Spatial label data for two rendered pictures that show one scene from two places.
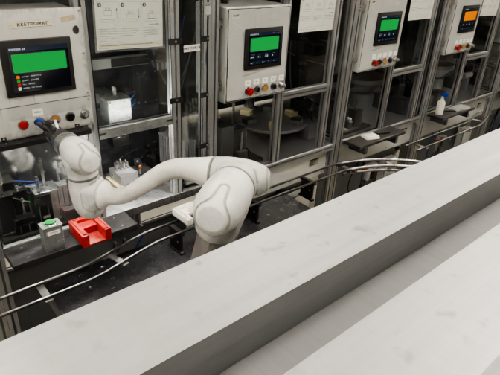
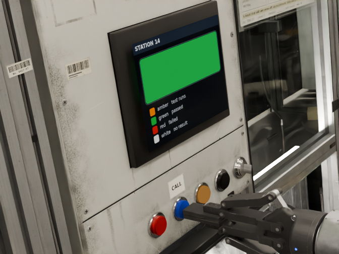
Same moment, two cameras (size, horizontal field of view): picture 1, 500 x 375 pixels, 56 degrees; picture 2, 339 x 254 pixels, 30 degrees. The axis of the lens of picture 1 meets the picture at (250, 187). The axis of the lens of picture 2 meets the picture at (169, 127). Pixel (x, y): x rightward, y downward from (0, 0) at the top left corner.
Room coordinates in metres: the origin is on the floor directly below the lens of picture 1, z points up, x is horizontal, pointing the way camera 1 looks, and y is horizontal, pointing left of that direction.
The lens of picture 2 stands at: (0.78, 0.94, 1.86)
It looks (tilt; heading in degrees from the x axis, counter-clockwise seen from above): 18 degrees down; 353
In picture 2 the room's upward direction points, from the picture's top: 8 degrees counter-clockwise
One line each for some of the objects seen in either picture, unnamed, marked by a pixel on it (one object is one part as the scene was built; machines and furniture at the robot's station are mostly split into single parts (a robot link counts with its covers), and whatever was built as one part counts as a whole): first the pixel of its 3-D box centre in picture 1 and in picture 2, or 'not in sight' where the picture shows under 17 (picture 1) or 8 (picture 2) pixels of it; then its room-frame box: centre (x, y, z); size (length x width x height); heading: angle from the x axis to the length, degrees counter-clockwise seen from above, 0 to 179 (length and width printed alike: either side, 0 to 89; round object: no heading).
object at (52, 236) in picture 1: (50, 234); not in sight; (1.61, 0.80, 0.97); 0.08 x 0.08 x 0.12; 42
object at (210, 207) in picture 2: not in sight; (218, 204); (1.65, 0.77, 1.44); 0.05 x 0.01 x 0.03; 42
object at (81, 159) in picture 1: (82, 159); not in sight; (1.42, 0.56, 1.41); 0.16 x 0.11 x 0.13; 42
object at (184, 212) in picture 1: (210, 210); not in sight; (2.10, 0.20, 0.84); 0.36 x 0.14 x 0.10; 132
